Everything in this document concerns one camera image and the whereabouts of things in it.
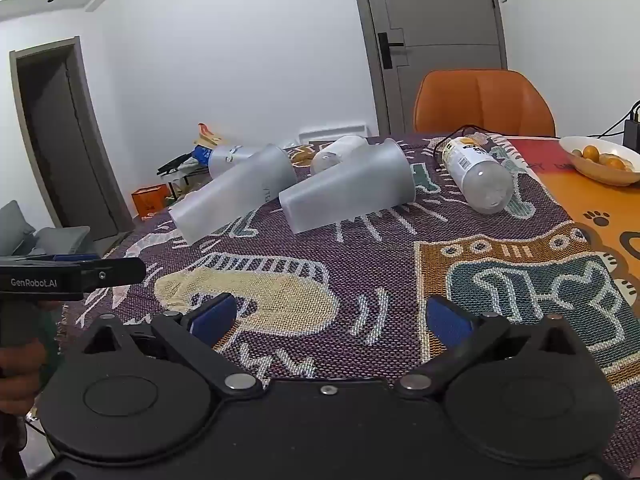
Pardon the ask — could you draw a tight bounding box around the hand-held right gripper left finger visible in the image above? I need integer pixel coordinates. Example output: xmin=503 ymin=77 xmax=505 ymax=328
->
xmin=80 ymin=292 xmax=263 ymax=396

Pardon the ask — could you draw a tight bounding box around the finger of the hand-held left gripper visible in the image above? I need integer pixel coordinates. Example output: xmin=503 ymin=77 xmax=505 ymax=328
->
xmin=80 ymin=258 xmax=147 ymax=292
xmin=15 ymin=253 xmax=101 ymax=263

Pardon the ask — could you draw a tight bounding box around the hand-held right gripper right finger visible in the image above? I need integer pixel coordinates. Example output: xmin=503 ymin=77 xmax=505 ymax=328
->
xmin=393 ymin=295 xmax=598 ymax=402

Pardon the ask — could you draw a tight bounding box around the person's left hand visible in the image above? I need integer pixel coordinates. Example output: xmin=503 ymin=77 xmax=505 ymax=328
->
xmin=0 ymin=339 xmax=47 ymax=416

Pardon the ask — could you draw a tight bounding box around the grey sofa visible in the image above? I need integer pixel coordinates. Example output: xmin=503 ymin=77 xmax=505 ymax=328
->
xmin=0 ymin=200 xmax=92 ymax=261

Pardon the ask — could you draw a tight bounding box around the orange box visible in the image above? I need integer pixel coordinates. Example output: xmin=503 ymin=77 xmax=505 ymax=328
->
xmin=131 ymin=184 xmax=167 ymax=220

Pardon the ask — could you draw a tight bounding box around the printed woven blanket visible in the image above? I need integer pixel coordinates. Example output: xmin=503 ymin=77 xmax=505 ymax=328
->
xmin=54 ymin=131 xmax=640 ymax=466

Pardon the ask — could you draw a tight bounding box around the dark brown door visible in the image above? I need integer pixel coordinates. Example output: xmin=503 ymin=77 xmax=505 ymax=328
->
xmin=9 ymin=36 xmax=135 ymax=257

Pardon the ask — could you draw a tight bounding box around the black metal rack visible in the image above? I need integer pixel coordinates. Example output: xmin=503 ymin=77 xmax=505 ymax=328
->
xmin=157 ymin=151 xmax=213 ymax=199

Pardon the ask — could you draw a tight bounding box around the yellow label plastic bottle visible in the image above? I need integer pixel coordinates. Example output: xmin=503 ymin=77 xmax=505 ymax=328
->
xmin=442 ymin=132 xmax=515 ymax=215

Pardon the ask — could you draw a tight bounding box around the colourful snack bag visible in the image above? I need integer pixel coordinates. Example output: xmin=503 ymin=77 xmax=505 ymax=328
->
xmin=191 ymin=122 xmax=226 ymax=166

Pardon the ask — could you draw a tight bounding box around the orange paw print mat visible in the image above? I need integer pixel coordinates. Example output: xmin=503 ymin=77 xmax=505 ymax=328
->
xmin=504 ymin=135 xmax=640 ymax=322

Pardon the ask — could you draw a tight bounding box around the white fruit bowl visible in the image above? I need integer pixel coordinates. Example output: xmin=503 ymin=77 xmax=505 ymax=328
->
xmin=558 ymin=135 xmax=640 ymax=187

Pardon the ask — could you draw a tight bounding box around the orange leather chair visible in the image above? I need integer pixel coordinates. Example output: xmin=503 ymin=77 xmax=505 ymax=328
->
xmin=412 ymin=68 xmax=557 ymax=137

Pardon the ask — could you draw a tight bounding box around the black power adapter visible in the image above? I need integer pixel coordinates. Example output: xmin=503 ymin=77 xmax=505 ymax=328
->
xmin=622 ymin=101 xmax=640 ymax=150

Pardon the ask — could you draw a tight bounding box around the grey door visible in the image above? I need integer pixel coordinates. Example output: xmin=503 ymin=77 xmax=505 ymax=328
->
xmin=348 ymin=0 xmax=508 ymax=134

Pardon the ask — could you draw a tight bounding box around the white wall unit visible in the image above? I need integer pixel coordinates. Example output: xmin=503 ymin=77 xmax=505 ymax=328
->
xmin=298 ymin=120 xmax=369 ymax=145

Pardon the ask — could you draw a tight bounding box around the black door lock handle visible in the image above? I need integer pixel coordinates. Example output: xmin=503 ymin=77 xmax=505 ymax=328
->
xmin=378 ymin=32 xmax=406 ymax=69

